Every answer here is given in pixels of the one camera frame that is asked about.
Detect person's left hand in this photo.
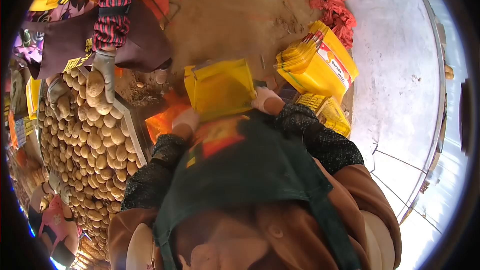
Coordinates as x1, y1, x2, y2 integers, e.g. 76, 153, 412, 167
172, 107, 201, 133

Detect stack of yellow printed sacks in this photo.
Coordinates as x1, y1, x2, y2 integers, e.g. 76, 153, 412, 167
275, 20, 359, 103

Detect person's right hand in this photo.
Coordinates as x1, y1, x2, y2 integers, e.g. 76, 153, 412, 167
250, 86, 284, 116

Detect person's left fingers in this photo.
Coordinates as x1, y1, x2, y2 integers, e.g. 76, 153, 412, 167
184, 107, 201, 131

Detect yellow mesh bag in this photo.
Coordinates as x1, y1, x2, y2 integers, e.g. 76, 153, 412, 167
183, 58, 258, 123

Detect bundle of yellow mesh bags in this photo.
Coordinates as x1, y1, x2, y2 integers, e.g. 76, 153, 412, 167
295, 93, 352, 138

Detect person's body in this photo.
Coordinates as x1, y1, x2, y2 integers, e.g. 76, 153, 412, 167
108, 114, 403, 270

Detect heap of red mesh bags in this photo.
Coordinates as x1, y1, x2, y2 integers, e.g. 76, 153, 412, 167
309, 0, 358, 50

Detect person's right fingers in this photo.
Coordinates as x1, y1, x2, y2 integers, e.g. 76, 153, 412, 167
250, 87, 271, 112

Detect orange mesh bag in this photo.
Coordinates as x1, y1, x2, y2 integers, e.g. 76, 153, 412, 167
145, 92, 193, 145

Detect pile of potatoes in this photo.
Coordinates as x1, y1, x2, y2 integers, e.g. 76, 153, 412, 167
37, 67, 145, 264

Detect metal sorting table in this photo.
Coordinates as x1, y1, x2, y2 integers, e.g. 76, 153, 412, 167
35, 65, 153, 270

